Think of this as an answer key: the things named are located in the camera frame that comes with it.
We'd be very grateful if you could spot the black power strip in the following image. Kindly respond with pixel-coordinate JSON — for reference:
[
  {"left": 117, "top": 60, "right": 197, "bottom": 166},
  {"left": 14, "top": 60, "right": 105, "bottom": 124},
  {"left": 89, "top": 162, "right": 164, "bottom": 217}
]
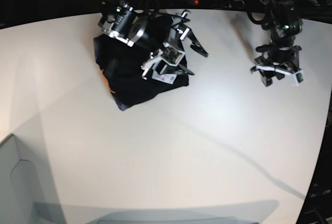
[{"left": 174, "top": 0, "right": 245, "bottom": 10}]

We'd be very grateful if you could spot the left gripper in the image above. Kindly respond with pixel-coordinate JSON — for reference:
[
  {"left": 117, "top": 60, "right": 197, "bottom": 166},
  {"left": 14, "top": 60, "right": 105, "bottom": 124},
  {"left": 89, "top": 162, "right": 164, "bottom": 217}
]
[{"left": 250, "top": 44, "right": 302, "bottom": 87}]

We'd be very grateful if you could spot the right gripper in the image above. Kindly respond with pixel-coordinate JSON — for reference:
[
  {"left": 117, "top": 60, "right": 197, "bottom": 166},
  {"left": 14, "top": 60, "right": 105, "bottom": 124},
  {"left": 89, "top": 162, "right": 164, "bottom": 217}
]
[{"left": 141, "top": 10, "right": 209, "bottom": 79}]

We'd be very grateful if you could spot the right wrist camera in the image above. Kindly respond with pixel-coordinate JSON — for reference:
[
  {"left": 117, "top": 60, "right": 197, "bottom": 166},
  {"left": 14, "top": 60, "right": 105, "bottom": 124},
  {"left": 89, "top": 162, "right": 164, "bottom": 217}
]
[{"left": 161, "top": 45, "right": 185, "bottom": 66}]

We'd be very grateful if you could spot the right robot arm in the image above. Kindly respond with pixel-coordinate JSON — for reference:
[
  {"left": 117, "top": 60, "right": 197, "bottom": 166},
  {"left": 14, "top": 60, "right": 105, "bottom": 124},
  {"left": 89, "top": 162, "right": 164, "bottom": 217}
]
[{"left": 99, "top": 0, "right": 209, "bottom": 79}]

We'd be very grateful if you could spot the white cardboard box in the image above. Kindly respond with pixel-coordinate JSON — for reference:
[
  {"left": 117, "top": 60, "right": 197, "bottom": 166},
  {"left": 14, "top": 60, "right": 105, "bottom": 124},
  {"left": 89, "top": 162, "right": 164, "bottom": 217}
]
[{"left": 1, "top": 134, "right": 67, "bottom": 223}]

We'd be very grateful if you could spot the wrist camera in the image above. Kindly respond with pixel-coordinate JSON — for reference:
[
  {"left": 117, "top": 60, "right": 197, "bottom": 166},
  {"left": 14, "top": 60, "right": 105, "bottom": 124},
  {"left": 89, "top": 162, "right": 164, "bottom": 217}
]
[
  {"left": 161, "top": 45, "right": 185, "bottom": 66},
  {"left": 290, "top": 70, "right": 305, "bottom": 86}
]

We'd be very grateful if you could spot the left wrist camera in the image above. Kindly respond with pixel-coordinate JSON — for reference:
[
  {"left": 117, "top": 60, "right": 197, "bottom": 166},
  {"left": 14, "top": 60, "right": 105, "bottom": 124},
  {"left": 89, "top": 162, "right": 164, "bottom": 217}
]
[{"left": 290, "top": 70, "right": 305, "bottom": 86}]

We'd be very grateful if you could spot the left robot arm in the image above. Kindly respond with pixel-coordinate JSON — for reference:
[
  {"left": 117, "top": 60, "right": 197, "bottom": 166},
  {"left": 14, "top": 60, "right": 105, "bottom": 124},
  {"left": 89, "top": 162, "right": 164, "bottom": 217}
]
[{"left": 247, "top": 0, "right": 305, "bottom": 87}]

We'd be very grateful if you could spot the black T-shirt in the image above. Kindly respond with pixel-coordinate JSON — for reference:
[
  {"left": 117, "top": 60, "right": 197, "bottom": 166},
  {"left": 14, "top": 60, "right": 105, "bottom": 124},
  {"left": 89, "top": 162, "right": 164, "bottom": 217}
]
[{"left": 93, "top": 34, "right": 190, "bottom": 111}]

